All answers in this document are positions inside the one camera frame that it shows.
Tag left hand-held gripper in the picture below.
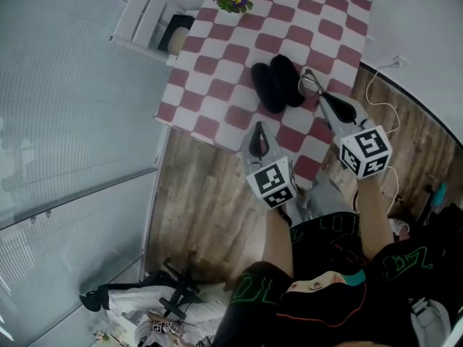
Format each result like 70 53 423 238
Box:
240 121 298 210

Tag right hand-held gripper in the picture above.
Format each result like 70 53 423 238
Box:
318 91 394 181

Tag black-framed eyeglasses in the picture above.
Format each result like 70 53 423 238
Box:
297 68 327 100

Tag black glasses case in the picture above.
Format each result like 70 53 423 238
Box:
250 53 307 115

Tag person's right forearm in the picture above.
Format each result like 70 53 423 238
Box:
355 173 396 262

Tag person's left forearm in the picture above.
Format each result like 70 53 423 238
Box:
265 203 294 280

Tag dark wrist band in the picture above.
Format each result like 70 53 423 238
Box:
279 207 294 229

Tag red white checkered tablecloth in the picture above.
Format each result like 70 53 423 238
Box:
153 0 373 191

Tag grey fabric item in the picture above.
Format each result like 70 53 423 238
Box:
281 173 359 228

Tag teal object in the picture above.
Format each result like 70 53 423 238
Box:
431 182 450 210

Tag black and beige box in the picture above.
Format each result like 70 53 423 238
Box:
157 14 197 56

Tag black office chair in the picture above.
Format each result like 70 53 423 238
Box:
78 257 204 322

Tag white crumpled cloth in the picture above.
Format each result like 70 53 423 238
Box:
106 283 234 347

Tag white chair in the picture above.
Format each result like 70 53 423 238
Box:
109 0 199 65

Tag person's black printed clothing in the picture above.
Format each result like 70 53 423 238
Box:
211 211 463 347

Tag window blind pane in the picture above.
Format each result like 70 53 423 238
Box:
0 0 173 227
0 168 162 347

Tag white power cable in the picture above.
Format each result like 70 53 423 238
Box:
356 61 402 216

